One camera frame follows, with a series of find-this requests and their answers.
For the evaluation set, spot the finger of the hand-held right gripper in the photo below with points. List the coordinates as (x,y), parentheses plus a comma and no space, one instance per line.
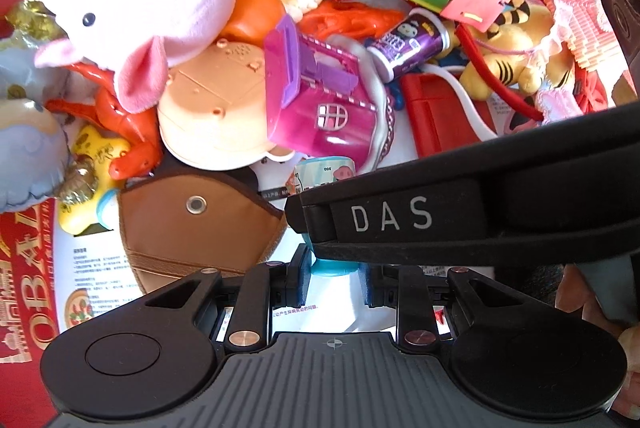
(500,168)

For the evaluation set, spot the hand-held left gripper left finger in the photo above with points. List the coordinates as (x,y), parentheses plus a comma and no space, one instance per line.
(303,273)

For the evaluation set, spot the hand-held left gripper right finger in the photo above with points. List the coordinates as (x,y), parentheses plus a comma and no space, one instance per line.
(371,285)

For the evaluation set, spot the teal paper cup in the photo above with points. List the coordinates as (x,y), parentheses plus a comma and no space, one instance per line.
(325,172)

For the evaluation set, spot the brown fabric pouch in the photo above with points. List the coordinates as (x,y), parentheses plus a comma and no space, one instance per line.
(195,228)

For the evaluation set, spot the magenta toy house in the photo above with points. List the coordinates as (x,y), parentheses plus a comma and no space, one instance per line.
(320,118)

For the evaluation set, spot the person's right hand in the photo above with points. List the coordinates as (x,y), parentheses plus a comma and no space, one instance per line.
(570,293)

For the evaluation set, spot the pink honeycomb paper decoration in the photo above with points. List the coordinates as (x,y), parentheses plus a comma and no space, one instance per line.
(590,23)

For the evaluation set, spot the white flexible hoop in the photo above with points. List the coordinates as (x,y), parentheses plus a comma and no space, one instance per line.
(465,104)

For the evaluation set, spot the pink lace headband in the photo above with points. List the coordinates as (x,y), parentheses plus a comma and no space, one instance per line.
(557,21)

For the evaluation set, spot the red plastic box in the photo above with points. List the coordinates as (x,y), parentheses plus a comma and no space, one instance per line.
(435,118)

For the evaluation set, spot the thin red headband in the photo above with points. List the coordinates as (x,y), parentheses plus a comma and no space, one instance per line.
(495,84)

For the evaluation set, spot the pink butterfly lace patch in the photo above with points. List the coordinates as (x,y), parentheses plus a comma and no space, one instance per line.
(555,104)

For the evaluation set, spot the red cloth bow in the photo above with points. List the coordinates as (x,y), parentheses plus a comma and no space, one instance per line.
(592,93)

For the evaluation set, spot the yellow tiger plush toy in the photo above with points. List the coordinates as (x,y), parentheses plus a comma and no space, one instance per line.
(520,48)

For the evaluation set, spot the blue plastic gear toy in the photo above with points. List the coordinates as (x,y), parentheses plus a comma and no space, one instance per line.
(395,98)

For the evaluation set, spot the purple drink can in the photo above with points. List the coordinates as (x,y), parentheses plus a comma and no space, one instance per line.
(410,43)

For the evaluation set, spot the beige plastic toy bowl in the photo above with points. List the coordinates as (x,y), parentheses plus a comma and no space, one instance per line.
(215,103)

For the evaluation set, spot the pizza print paper sheet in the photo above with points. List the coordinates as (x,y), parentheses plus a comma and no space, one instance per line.
(100,268)

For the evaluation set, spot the orange plastic claw toy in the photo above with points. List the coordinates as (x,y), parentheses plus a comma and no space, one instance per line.
(350,19)

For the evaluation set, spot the orange plastic lobster toy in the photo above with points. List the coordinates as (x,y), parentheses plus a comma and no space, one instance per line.
(125,128)

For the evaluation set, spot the yellow star toy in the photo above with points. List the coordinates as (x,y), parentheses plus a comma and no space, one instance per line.
(95,158)

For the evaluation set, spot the gold tinsel tuft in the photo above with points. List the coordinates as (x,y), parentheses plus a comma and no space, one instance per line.
(77,184)

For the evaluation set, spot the yellow orange cartoon doll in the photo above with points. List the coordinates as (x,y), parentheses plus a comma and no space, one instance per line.
(250,13)

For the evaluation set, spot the red cardboard box gold lettering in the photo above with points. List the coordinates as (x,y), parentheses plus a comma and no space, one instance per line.
(25,288)

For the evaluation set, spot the pastel foil balloon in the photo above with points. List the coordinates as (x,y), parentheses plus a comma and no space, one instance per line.
(30,148)

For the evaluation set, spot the pink pig plush toy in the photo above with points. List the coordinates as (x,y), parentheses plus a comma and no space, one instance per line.
(150,3)

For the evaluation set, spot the gold foil piece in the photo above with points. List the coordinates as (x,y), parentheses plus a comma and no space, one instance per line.
(25,13)

